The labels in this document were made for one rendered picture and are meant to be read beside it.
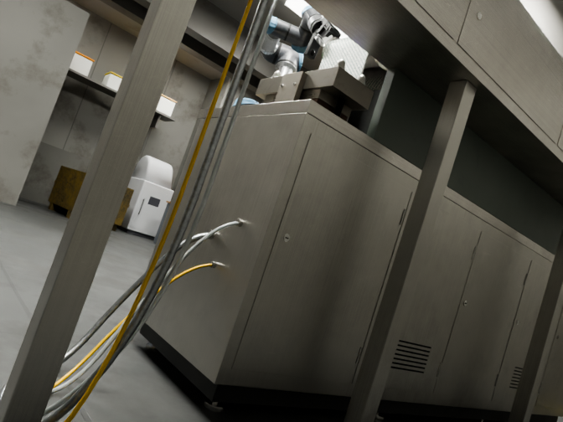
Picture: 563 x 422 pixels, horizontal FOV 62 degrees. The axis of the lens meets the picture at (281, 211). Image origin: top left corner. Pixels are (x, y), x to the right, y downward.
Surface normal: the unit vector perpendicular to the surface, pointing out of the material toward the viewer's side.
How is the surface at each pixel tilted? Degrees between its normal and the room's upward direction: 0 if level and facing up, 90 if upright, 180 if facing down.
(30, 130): 90
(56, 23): 90
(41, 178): 90
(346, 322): 90
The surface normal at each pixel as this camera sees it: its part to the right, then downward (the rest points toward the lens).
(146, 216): 0.65, 0.15
